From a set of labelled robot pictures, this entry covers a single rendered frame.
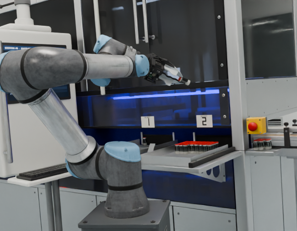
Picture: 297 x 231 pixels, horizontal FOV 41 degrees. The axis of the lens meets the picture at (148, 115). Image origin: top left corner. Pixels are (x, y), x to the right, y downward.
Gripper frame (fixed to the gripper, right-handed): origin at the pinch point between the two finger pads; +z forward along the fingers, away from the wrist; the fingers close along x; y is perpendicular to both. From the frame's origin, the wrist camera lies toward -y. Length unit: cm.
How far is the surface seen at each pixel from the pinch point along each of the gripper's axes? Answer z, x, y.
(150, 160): 4.8, -33.5, 13.6
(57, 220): -10, -124, -19
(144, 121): 8, -46, -34
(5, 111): -59, -63, -20
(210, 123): 30.6, -21.0, -14.2
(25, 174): -39, -80, -1
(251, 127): 41.2, -6.9, -0.5
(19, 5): -75, -31, -69
